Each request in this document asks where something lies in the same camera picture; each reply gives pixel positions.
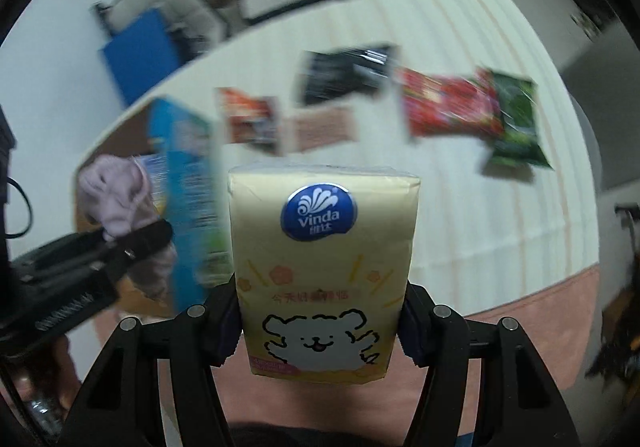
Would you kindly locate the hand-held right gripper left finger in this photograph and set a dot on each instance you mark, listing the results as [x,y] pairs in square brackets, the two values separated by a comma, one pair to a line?
[229,327]

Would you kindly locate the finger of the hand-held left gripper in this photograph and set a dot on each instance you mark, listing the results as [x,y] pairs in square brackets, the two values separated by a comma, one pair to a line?
[142,239]

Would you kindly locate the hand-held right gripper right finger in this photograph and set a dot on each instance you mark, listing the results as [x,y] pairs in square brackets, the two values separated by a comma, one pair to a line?
[407,329]

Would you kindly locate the pale pink plush toy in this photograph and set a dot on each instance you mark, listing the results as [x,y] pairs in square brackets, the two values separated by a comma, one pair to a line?
[117,197]

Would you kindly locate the cardboard box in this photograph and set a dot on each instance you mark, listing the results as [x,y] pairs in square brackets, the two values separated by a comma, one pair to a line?
[145,297]

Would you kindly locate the yellow tissue pack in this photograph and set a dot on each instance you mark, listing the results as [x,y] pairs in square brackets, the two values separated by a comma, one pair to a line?
[320,272]

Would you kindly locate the person's left hand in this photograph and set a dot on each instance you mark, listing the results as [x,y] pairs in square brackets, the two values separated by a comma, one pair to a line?
[62,372]

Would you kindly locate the blue box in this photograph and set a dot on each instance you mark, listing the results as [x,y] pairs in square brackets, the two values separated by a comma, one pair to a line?
[187,177]

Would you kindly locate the pink mat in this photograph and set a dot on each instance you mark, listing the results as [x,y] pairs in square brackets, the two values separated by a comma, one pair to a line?
[510,327]

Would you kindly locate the small red snack packet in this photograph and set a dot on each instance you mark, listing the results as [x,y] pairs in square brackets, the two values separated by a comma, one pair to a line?
[250,119]

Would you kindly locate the blue board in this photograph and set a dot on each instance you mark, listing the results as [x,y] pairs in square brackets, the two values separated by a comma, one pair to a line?
[137,57]

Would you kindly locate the large red snack packet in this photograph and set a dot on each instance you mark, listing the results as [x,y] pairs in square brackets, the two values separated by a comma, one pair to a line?
[447,107]

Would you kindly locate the green snack packet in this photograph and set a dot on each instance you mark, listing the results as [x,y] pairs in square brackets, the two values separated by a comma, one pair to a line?
[517,124]

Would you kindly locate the black snack packet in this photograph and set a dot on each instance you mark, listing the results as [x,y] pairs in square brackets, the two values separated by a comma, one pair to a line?
[345,72]

